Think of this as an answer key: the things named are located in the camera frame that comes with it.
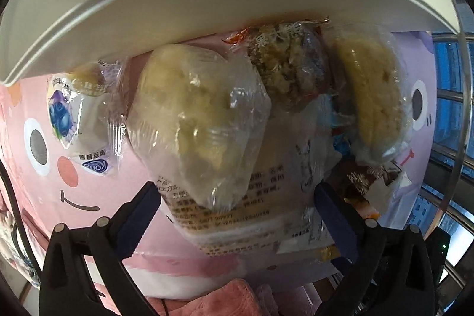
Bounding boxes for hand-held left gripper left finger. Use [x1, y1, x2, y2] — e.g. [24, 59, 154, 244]
[39, 181, 161, 316]

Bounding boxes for cartoon printed table cover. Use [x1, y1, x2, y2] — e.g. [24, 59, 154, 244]
[0, 30, 438, 302]

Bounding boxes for blue snack packet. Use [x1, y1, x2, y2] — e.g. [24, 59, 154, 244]
[329, 112, 357, 158]

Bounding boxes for clear snack packet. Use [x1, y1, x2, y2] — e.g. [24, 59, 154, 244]
[159, 123, 347, 257]

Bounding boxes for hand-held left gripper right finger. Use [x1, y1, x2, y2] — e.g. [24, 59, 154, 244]
[314, 182, 434, 316]

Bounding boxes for pale yellow rice cake packet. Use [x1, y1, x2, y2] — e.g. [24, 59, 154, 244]
[326, 25, 413, 166]

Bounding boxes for large pale bread packet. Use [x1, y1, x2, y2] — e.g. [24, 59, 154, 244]
[126, 44, 273, 211]

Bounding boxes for metal window railing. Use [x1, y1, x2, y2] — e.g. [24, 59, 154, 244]
[426, 0, 474, 276]

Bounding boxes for black cable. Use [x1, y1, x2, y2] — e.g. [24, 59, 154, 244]
[0, 163, 42, 277]

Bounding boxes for brown nut snack packet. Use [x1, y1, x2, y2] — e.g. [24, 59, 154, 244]
[222, 18, 332, 113]

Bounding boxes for brown wrapper snack packet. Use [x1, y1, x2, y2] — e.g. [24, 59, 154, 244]
[344, 160, 412, 215]

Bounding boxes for pink blanket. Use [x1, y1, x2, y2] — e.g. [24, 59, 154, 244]
[0, 205, 321, 316]

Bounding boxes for blueberry print snack packet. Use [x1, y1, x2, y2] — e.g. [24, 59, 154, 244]
[46, 57, 130, 178]

